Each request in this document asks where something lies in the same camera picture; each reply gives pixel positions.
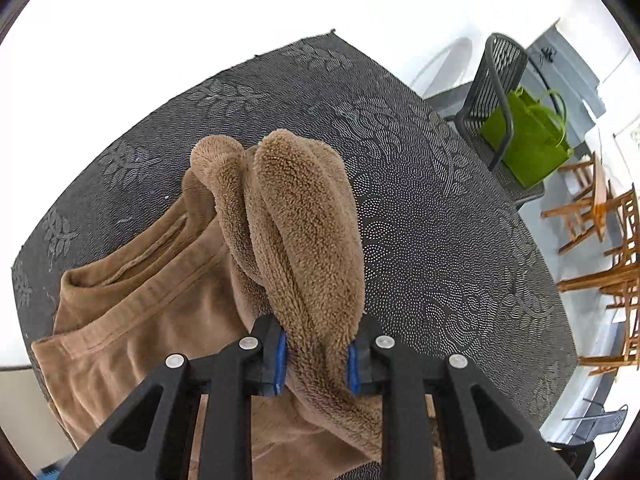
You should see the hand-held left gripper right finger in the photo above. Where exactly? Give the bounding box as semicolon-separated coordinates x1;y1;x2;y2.
347;314;578;480

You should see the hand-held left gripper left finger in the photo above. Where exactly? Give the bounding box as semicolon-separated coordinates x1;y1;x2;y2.
57;315;290;480

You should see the brown fleece sweater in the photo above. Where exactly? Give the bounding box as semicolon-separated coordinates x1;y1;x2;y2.
31;129;383;480

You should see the dark patterned tablecloth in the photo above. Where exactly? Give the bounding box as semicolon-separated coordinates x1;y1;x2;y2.
11;30;581;480

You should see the black mesh chair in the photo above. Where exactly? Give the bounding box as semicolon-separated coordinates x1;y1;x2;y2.
547;402;631;480
442;32;546;208

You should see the wooden chair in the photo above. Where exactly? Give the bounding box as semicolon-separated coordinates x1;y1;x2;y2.
575;305;640;377
555;185;640;311
542;152;613;253

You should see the green bag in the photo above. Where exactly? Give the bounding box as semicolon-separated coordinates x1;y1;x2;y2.
480;86;576;187

